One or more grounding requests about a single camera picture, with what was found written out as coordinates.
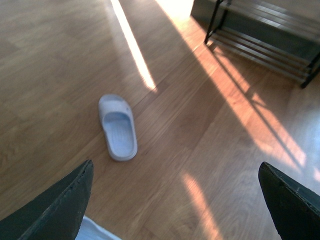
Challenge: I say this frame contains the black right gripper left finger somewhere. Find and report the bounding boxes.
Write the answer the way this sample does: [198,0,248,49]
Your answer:
[0,160,94,240]

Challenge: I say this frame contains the black metal shoe rack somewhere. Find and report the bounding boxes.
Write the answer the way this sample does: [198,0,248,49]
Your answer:
[204,0,320,88]

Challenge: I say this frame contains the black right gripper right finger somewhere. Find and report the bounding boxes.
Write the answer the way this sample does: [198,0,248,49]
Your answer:
[258,161,320,240]

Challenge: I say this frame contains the light blue slide sandal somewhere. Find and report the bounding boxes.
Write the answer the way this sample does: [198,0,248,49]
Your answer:
[98,94,138,162]
[75,215,121,240]

